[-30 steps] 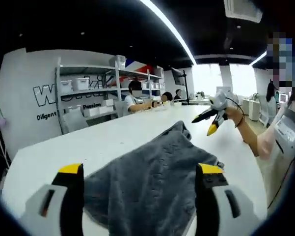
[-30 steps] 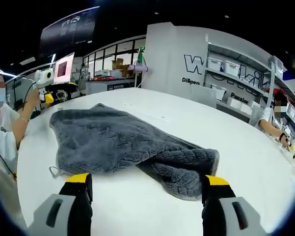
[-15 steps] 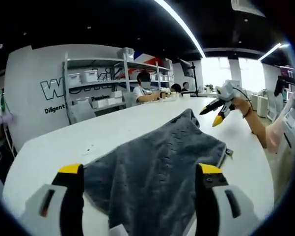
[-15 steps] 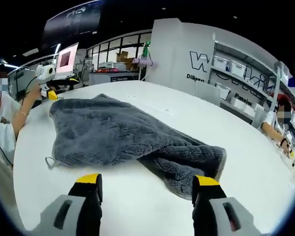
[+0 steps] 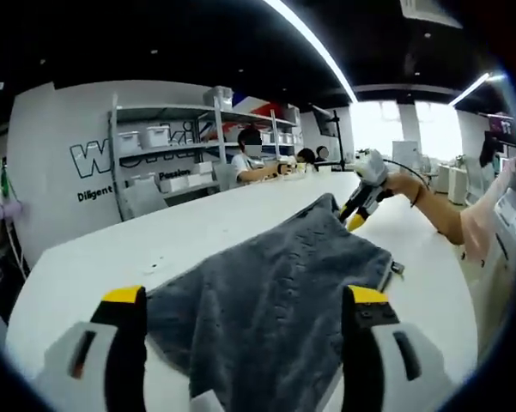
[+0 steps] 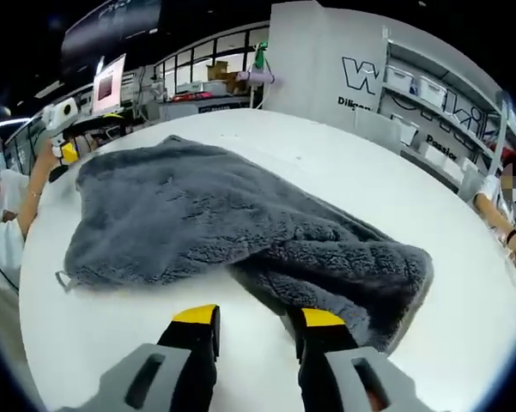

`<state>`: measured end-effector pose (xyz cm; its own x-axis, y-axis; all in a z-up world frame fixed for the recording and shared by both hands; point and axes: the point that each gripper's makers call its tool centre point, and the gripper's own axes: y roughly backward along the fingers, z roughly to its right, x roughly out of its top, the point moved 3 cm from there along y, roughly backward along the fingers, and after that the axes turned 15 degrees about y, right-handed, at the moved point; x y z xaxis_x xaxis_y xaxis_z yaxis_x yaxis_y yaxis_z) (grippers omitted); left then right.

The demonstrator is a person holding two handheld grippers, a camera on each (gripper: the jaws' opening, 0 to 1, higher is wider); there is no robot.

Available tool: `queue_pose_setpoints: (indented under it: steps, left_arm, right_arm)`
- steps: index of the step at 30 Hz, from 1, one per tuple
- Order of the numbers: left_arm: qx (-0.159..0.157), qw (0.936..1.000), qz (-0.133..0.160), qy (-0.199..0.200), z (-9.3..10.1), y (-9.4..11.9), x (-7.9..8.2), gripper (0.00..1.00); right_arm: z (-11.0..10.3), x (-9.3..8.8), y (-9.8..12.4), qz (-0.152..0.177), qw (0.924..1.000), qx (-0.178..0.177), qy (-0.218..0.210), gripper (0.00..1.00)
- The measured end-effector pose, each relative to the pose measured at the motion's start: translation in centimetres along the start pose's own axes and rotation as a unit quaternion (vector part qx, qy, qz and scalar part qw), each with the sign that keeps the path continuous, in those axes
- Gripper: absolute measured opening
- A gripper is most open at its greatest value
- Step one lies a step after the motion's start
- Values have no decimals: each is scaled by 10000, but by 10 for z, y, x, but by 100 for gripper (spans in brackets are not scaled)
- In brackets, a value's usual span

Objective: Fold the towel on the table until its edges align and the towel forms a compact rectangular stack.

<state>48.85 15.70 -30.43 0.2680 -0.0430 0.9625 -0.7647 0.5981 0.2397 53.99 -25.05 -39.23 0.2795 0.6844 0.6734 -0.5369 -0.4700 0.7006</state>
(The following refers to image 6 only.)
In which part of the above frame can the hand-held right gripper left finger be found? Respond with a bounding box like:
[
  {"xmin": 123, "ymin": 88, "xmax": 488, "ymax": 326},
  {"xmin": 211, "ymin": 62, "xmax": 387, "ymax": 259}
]
[{"xmin": 88, "ymin": 303, "xmax": 222, "ymax": 412}]

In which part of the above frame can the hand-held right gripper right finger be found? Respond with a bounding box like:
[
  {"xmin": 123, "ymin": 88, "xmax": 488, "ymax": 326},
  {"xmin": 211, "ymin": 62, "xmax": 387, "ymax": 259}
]
[{"xmin": 285, "ymin": 306, "xmax": 418, "ymax": 412}]

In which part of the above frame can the dark grey fluffy towel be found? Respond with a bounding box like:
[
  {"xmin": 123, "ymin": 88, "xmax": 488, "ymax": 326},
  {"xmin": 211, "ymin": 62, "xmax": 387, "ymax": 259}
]
[{"xmin": 54, "ymin": 134, "xmax": 434, "ymax": 355}]

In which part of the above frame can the person's left hand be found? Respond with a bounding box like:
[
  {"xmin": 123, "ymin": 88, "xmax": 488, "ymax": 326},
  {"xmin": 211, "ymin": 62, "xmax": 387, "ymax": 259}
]
[{"xmin": 36, "ymin": 137, "xmax": 64, "ymax": 173}]

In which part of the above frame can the pink display board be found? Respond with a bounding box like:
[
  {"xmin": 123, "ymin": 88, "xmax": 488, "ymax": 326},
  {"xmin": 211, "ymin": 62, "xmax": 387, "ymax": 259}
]
[{"xmin": 91, "ymin": 53, "xmax": 128, "ymax": 116}]

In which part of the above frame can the cardboard box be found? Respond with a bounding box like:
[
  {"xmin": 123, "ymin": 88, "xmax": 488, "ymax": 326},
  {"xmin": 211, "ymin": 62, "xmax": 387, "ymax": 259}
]
[{"xmin": 205, "ymin": 62, "xmax": 244, "ymax": 94}]

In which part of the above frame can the purple rolled mat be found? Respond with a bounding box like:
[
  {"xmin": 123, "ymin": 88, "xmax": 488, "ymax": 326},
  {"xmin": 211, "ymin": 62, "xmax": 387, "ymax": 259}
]
[{"xmin": 235, "ymin": 70, "xmax": 276, "ymax": 86}]

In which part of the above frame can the green hanging item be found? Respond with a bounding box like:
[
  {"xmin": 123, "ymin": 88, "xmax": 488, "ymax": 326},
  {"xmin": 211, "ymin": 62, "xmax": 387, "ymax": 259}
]
[{"xmin": 252, "ymin": 41, "xmax": 270, "ymax": 72}]

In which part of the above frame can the white table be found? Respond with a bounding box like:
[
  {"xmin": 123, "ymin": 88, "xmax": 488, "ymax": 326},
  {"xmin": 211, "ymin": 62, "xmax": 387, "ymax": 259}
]
[{"xmin": 19, "ymin": 109, "xmax": 516, "ymax": 412}]

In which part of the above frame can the grey metal shelving rack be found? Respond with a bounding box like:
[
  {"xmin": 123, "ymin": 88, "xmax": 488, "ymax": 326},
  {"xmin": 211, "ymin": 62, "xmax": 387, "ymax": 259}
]
[{"xmin": 379, "ymin": 36, "xmax": 516, "ymax": 190}]

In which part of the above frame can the row of white storage boxes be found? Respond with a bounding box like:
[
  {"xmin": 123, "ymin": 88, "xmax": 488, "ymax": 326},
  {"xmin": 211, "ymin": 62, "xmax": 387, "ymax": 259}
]
[{"xmin": 388, "ymin": 66, "xmax": 487, "ymax": 173}]

